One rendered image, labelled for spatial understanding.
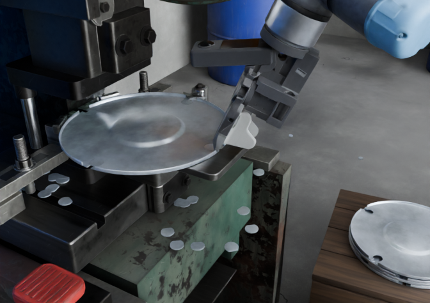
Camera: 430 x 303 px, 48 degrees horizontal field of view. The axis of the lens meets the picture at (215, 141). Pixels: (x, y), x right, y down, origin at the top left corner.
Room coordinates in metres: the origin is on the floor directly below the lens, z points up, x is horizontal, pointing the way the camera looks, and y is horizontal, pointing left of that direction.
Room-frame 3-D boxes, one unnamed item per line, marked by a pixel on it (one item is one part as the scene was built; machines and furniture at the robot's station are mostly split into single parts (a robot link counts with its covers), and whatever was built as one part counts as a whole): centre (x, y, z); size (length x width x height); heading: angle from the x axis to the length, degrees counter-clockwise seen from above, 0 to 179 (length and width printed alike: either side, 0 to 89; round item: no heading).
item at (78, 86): (0.80, 0.23, 0.86); 0.20 x 0.16 x 0.05; 151
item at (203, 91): (0.88, 0.03, 0.75); 0.03 x 0.03 x 0.10; 61
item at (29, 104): (0.75, 0.32, 0.81); 0.02 x 0.02 x 0.14
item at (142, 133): (0.73, 0.12, 0.78); 0.29 x 0.29 x 0.01
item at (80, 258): (0.79, 0.23, 0.68); 0.45 x 0.30 x 0.06; 151
